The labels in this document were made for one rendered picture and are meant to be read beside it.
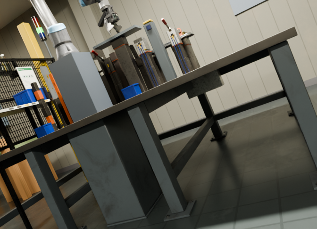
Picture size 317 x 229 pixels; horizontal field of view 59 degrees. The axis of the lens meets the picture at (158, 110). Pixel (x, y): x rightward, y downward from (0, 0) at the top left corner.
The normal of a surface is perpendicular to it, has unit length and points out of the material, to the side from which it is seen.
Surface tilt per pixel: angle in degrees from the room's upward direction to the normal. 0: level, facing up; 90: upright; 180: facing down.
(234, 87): 90
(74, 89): 90
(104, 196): 90
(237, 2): 90
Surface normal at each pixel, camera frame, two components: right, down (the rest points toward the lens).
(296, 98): -0.35, 0.21
